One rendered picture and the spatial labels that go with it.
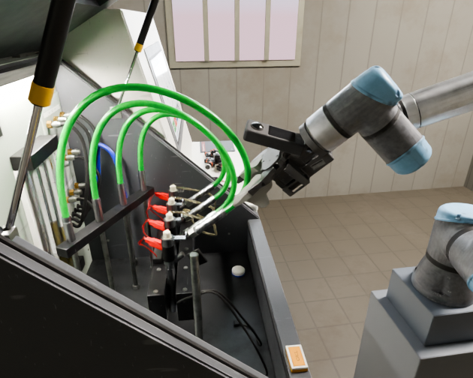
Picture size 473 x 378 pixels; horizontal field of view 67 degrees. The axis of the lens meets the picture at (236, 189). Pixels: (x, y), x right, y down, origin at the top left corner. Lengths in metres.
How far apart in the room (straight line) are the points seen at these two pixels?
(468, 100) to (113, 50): 0.82
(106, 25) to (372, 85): 0.68
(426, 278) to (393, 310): 0.15
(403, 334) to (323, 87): 2.42
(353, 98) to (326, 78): 2.55
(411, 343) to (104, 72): 1.05
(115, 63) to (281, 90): 2.17
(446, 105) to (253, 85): 2.31
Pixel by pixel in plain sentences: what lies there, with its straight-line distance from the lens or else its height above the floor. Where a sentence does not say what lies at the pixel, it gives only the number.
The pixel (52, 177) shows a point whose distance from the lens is 0.89.
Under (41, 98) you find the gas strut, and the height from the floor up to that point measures 1.46.
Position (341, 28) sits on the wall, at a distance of 3.18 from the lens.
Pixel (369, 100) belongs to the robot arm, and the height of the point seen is 1.41.
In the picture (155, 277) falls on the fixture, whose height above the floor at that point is 0.98.
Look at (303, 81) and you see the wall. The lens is 3.12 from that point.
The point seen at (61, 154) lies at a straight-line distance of 0.75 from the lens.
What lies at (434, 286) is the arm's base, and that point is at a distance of 1.02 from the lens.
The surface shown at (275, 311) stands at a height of 0.95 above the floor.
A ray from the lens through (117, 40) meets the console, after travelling 1.04.
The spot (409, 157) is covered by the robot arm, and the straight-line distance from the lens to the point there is 0.68.
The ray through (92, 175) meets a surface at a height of 1.22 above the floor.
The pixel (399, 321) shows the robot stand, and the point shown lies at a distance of 1.10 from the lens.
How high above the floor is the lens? 1.52
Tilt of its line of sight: 25 degrees down
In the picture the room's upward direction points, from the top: straight up
